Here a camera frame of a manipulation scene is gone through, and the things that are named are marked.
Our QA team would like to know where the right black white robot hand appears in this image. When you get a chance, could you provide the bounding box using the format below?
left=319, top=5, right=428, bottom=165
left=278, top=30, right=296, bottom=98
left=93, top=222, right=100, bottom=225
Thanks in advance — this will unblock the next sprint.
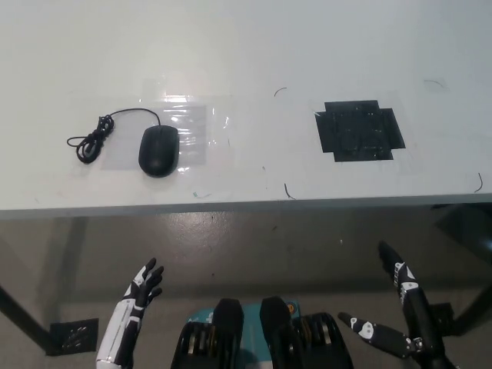
left=337, top=241, right=449, bottom=359

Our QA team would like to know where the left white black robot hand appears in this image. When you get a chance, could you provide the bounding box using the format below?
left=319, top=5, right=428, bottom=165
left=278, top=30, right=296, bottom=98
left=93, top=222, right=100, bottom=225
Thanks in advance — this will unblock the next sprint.
left=95, top=257, right=165, bottom=369

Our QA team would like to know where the black computer mouse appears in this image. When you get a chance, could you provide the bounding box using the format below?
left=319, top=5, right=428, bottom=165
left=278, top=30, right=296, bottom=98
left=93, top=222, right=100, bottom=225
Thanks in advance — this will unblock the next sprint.
left=138, top=125, right=181, bottom=178

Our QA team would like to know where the black table leg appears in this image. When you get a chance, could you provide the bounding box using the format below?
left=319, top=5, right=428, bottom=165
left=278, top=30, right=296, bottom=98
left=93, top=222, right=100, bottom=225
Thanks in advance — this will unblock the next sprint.
left=453, top=268, right=492, bottom=337
left=0, top=282, right=53, bottom=353

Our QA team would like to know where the black tape patch on table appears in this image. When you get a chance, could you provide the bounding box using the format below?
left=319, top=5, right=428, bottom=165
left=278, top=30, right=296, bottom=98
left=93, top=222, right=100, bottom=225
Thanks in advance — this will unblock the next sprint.
left=314, top=99, right=407, bottom=164

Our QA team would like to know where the transparent plastic film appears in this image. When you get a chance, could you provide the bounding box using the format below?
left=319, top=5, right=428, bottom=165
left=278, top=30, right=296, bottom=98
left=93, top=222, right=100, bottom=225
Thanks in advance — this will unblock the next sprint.
left=140, top=78, right=231, bottom=172

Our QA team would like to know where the black mouse cable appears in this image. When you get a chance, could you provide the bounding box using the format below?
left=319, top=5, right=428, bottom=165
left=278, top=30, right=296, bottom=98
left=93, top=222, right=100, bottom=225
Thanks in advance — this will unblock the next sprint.
left=66, top=108, right=162, bottom=165

